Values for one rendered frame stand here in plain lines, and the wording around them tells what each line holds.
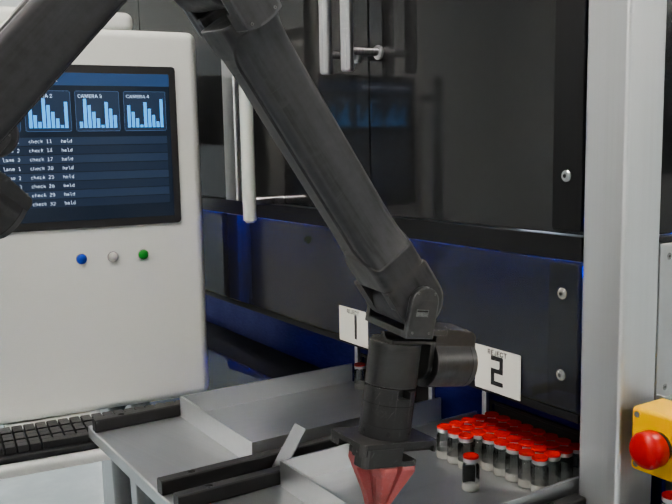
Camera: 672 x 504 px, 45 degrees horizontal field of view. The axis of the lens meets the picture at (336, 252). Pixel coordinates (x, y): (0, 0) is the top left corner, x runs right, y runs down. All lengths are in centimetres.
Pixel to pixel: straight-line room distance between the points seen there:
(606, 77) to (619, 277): 22
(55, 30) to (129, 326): 108
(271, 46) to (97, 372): 108
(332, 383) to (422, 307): 69
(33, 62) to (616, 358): 67
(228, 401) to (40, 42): 87
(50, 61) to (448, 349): 51
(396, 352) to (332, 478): 30
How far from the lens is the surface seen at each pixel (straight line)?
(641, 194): 97
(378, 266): 83
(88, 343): 170
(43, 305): 167
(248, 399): 145
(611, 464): 102
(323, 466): 114
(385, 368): 88
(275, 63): 76
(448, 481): 112
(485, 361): 113
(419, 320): 86
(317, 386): 151
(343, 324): 140
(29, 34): 69
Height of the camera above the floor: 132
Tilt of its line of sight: 8 degrees down
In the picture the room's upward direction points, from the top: 1 degrees counter-clockwise
